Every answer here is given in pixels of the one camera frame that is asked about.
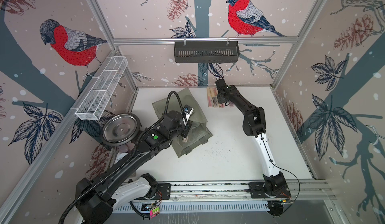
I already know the round steel plate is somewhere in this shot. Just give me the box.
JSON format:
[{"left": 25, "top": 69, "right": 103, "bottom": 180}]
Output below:
[{"left": 101, "top": 113, "right": 141, "bottom": 147}]

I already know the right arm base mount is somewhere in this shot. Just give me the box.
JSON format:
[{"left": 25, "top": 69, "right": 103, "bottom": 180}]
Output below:
[{"left": 246, "top": 182, "right": 292, "bottom": 199}]

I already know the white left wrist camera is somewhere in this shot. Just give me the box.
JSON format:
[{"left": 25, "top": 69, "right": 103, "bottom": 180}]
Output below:
[{"left": 183, "top": 105, "right": 194, "bottom": 121}]

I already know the green canvas tote bag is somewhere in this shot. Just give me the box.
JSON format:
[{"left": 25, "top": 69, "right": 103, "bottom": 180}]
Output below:
[{"left": 152, "top": 88, "right": 213, "bottom": 157}]

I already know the black corrugated cable conduit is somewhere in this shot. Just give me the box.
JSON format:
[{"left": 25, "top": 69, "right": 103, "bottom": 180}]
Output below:
[{"left": 58, "top": 90, "right": 184, "bottom": 224}]

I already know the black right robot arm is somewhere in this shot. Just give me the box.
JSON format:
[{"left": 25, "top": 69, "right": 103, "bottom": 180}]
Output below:
[{"left": 215, "top": 79, "right": 288, "bottom": 198}]

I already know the black hanging wire basket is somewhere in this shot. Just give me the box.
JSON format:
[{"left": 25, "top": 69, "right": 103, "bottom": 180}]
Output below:
[{"left": 174, "top": 41, "right": 240, "bottom": 64}]

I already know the white mesh wall shelf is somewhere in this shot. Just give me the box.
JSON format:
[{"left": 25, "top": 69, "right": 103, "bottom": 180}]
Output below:
[{"left": 75, "top": 56, "right": 128, "bottom": 120}]

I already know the black right base connector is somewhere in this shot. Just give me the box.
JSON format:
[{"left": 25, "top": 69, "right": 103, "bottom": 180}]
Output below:
[{"left": 267, "top": 201, "right": 284, "bottom": 217}]

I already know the pink small circuit board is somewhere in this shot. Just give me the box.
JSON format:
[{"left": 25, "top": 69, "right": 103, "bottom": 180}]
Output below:
[{"left": 149, "top": 207, "right": 160, "bottom": 219}]

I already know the black grey wooden folding fan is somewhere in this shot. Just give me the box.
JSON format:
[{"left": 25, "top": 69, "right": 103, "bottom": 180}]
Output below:
[{"left": 209, "top": 87, "right": 217, "bottom": 108}]

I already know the pink wooden folding fan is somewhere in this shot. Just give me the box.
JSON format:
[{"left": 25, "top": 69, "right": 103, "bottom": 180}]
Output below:
[{"left": 206, "top": 87, "right": 213, "bottom": 108}]

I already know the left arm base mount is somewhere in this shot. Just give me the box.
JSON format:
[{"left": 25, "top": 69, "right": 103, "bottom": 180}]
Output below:
[{"left": 139, "top": 183, "right": 171, "bottom": 200}]

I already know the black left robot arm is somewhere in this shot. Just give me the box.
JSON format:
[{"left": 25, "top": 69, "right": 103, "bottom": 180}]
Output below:
[{"left": 65, "top": 105, "right": 194, "bottom": 224}]

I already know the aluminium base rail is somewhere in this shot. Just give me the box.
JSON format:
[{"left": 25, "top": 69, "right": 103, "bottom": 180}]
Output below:
[{"left": 162, "top": 179, "right": 336, "bottom": 202}]

